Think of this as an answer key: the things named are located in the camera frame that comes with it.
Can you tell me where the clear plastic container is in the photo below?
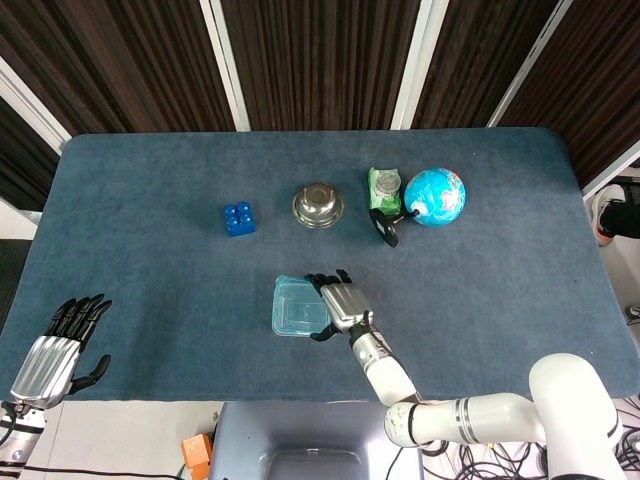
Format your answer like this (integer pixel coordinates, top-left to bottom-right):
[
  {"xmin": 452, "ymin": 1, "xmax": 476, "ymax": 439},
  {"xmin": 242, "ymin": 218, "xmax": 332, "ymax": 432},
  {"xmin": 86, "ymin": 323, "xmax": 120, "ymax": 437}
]
[{"xmin": 272, "ymin": 279, "xmax": 331, "ymax": 340}]

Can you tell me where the grey robot torso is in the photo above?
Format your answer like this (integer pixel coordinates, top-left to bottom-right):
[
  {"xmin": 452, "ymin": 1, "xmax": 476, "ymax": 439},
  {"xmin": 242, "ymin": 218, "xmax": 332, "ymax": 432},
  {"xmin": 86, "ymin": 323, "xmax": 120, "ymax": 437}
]
[{"xmin": 208, "ymin": 399, "xmax": 426, "ymax": 480}]

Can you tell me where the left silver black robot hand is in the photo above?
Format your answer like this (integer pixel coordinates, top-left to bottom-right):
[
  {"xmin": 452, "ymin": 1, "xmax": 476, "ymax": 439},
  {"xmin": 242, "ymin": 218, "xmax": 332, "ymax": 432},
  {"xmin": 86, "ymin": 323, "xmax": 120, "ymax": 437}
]
[{"xmin": 9, "ymin": 293, "xmax": 113, "ymax": 409}]

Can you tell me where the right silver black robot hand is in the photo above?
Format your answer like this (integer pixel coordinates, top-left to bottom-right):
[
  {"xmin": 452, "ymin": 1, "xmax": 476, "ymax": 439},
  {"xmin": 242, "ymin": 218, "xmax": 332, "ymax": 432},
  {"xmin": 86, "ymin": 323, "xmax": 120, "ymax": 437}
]
[{"xmin": 304, "ymin": 268, "xmax": 375, "ymax": 343}]

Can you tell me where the white sneaker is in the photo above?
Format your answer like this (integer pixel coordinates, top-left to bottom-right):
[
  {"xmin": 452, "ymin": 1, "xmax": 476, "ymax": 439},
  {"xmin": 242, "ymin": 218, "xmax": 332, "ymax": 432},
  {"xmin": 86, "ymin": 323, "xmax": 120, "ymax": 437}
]
[{"xmin": 589, "ymin": 183, "xmax": 626, "ymax": 246}]

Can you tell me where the blue velvet table cloth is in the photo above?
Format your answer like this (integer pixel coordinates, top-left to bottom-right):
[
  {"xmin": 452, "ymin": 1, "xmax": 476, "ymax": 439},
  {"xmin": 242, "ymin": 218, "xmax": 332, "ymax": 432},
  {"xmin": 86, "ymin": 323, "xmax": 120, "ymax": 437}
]
[{"xmin": 0, "ymin": 127, "xmax": 634, "ymax": 404}]

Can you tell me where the stainless steel bowl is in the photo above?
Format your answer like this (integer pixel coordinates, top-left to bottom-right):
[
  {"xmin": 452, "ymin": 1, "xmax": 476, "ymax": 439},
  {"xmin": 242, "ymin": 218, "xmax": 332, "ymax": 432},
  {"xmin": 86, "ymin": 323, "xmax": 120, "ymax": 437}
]
[{"xmin": 291, "ymin": 182, "xmax": 346, "ymax": 231}]

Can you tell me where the blue globe with black stand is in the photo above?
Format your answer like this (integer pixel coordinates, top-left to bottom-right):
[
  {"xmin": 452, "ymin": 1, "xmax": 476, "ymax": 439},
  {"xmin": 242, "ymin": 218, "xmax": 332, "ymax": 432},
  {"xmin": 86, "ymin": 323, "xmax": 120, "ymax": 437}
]
[{"xmin": 368, "ymin": 168, "xmax": 467, "ymax": 249}]

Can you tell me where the white partition frame post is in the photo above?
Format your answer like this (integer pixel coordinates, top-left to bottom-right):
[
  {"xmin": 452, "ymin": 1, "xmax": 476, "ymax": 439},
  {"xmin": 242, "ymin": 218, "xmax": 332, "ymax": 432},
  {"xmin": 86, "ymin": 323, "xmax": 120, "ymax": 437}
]
[
  {"xmin": 389, "ymin": 0, "xmax": 450, "ymax": 130},
  {"xmin": 487, "ymin": 0, "xmax": 574, "ymax": 129},
  {"xmin": 582, "ymin": 157, "xmax": 640, "ymax": 201},
  {"xmin": 0, "ymin": 57, "xmax": 72, "ymax": 151},
  {"xmin": 198, "ymin": 0, "xmax": 251, "ymax": 132}
]

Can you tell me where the orange wooden block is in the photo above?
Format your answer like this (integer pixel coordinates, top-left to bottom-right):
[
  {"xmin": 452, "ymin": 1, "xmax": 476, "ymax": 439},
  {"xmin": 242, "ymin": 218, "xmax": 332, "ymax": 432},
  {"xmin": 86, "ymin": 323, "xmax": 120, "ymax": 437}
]
[{"xmin": 180, "ymin": 433, "xmax": 214, "ymax": 471}]

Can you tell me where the translucent blue plastic lid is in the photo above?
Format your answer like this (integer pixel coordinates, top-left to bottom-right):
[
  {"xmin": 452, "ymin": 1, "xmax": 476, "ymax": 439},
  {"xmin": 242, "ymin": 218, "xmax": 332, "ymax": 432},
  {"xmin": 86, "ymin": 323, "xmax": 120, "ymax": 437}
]
[{"xmin": 271, "ymin": 274, "xmax": 334, "ymax": 339}]

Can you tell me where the blue toy building block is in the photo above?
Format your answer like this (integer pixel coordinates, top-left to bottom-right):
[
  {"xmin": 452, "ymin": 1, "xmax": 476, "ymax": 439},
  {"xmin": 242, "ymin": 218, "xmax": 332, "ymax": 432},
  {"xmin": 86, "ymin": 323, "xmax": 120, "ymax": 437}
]
[{"xmin": 223, "ymin": 200, "xmax": 258, "ymax": 238}]

